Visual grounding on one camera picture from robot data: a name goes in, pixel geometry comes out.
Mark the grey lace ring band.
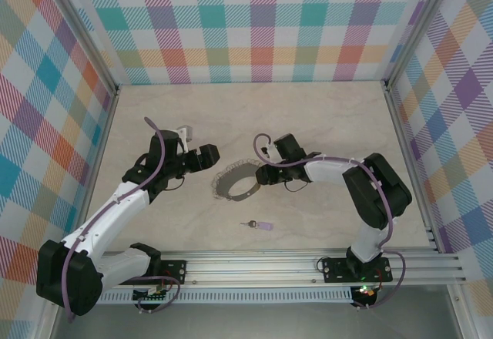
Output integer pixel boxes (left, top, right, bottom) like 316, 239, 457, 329
211, 158, 263, 203

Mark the key with purple tag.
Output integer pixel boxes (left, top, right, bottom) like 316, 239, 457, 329
239, 220, 275, 232

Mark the small circuit board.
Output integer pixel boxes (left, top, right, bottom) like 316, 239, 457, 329
132, 284, 173, 304
353, 284, 382, 302

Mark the aluminium table edge rail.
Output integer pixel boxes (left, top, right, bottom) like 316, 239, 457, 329
384, 82, 442, 253
38, 88, 121, 339

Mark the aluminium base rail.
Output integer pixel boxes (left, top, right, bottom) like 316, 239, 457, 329
103, 250, 463, 287

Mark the white slotted cable duct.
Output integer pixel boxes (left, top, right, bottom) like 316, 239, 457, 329
94, 287, 354, 304

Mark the aluminium frame post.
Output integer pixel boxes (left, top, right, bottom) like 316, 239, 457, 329
382, 0, 461, 89
46, 0, 121, 97

